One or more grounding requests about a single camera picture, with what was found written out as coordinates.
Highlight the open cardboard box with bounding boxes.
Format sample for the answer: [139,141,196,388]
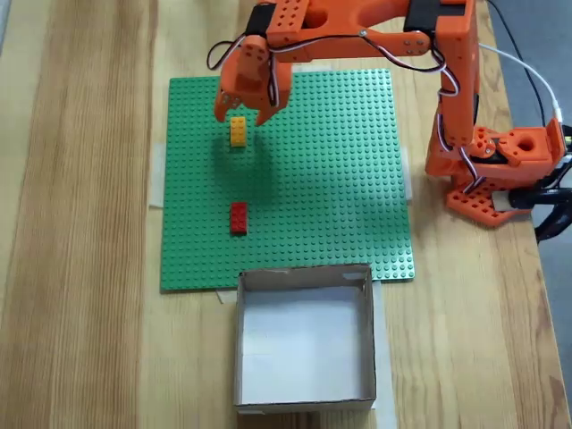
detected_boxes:
[232,263,377,415]

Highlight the white cable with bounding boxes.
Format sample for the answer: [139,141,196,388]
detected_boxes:
[478,43,565,124]

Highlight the green lego baseplate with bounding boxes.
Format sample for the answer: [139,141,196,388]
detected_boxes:
[159,68,416,294]

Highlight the long translucent tape strip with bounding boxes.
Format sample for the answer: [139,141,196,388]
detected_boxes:
[369,280,398,429]

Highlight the black cable on table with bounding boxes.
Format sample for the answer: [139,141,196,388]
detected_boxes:
[484,0,550,130]

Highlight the black table clamp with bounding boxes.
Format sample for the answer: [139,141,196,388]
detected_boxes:
[492,176,572,243]

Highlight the yellow lego block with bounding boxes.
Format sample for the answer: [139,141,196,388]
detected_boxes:
[229,116,248,149]

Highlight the red lego block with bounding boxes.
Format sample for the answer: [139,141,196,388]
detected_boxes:
[229,201,249,237]

